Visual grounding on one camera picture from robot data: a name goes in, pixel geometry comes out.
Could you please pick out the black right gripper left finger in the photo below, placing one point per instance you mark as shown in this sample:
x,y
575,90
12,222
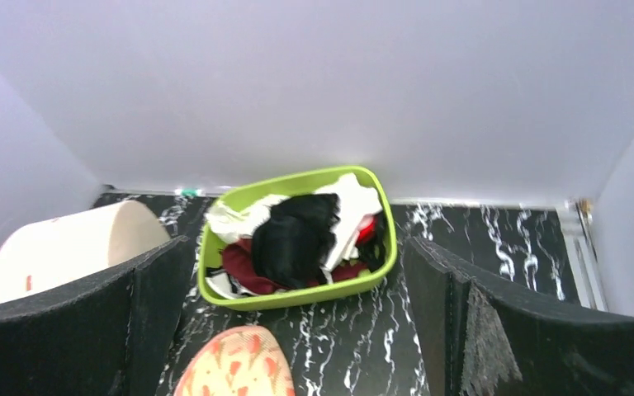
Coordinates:
x,y
105,334

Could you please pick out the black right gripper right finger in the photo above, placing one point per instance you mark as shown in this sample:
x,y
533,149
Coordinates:
x,y
483,335

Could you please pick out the floral mesh laundry bag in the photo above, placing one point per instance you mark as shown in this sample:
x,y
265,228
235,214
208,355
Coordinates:
x,y
241,361

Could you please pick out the black lace bra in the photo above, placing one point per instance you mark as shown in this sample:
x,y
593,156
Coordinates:
x,y
290,247

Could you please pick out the cream toy washing machine drum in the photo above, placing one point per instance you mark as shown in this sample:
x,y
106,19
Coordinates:
x,y
43,255

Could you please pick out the green plastic basket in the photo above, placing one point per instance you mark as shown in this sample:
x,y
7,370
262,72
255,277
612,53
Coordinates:
x,y
241,198

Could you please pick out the dark red garment in basket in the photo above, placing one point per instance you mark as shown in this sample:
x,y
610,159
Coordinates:
x,y
237,263

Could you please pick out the green and white marker pen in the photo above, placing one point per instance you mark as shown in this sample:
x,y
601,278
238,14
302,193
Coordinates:
x,y
189,192

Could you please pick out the white cloth in basket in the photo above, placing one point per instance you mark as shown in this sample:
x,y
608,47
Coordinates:
x,y
356,202

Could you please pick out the aluminium frame rail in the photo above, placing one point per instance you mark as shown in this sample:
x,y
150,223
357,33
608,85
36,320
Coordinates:
x,y
576,220

